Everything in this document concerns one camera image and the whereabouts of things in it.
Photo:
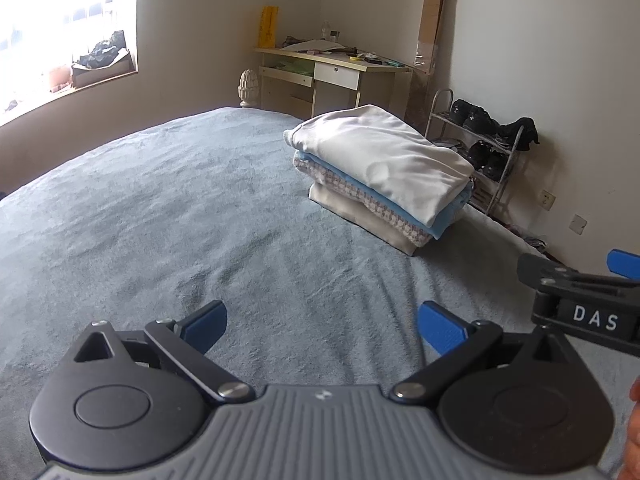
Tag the black garment on rack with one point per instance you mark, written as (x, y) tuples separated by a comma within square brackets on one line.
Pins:
[(520, 132)]

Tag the black shoes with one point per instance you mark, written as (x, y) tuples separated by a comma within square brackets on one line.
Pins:
[(487, 160), (472, 117)]

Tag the metal shoe rack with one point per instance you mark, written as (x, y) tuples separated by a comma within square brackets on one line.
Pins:
[(505, 180)]

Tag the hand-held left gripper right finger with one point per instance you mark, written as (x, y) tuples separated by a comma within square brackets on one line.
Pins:
[(442, 327)]

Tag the clear plastic bottle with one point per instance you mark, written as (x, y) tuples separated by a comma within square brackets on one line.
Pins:
[(327, 31)]

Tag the barred window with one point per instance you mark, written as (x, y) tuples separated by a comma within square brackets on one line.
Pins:
[(50, 10)]

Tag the wooden desk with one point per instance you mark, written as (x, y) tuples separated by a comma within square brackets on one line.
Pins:
[(340, 75)]

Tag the person's right hand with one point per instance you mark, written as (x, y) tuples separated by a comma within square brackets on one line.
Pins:
[(634, 435)]

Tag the cream bedpost finial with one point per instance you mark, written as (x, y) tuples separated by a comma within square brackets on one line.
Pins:
[(248, 87)]

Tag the cardboard box with shoes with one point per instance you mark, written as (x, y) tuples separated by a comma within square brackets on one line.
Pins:
[(100, 60)]

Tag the pink flower pot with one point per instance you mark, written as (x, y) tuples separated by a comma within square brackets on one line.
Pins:
[(59, 79)]

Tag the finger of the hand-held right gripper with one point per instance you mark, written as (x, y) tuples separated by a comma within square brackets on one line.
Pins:
[(625, 262), (545, 272)]

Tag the beige folded cloth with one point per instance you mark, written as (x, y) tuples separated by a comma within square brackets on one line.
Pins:
[(360, 225)]

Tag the white wall socket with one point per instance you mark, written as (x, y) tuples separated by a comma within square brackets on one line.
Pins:
[(548, 200), (580, 224)]

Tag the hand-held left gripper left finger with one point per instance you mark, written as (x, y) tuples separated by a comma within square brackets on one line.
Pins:
[(207, 322)]

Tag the cardboard plank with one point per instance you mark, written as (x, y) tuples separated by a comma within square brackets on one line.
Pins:
[(432, 10)]

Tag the white hoodie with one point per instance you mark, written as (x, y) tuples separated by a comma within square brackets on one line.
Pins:
[(380, 155)]

